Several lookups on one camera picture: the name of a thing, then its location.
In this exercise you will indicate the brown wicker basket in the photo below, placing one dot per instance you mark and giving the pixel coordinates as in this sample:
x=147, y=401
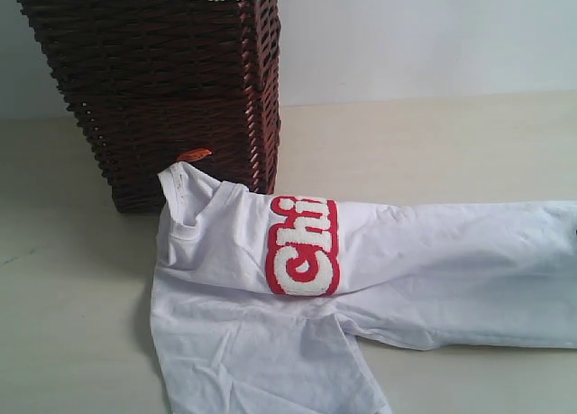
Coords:
x=150, y=79

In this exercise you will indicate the orange clothing tag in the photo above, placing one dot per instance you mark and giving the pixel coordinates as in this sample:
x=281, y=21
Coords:
x=194, y=155

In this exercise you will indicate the white t-shirt red lettering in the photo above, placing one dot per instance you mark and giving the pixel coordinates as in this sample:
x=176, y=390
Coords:
x=257, y=302

